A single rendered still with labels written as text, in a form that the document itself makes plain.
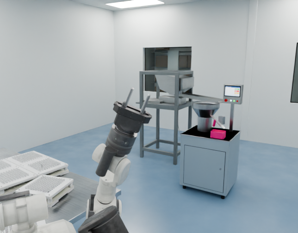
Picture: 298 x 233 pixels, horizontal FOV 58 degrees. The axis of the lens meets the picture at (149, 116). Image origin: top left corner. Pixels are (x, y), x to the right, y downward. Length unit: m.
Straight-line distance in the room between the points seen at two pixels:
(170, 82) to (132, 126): 3.49
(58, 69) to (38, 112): 1.00
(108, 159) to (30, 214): 0.27
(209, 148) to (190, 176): 0.47
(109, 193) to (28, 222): 0.35
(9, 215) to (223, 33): 5.64
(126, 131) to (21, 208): 0.35
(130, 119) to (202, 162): 2.68
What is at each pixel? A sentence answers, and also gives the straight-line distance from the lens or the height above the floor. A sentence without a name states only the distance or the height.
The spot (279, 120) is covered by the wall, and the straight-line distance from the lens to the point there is 5.92.
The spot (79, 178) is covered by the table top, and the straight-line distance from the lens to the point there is 2.05.
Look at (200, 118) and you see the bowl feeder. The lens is 3.58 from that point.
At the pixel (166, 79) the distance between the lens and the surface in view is 4.34.
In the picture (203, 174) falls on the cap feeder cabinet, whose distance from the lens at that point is 3.52.
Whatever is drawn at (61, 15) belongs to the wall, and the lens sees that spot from 6.17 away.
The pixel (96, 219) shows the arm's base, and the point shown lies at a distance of 0.80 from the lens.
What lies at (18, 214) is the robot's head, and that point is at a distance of 0.75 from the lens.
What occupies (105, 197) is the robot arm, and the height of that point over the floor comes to 1.20.
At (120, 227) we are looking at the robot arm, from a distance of 0.82.
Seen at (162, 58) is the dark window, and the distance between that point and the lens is 6.67.
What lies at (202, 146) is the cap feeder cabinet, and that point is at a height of 0.64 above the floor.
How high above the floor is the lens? 1.70
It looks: 12 degrees down
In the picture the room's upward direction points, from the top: straight up
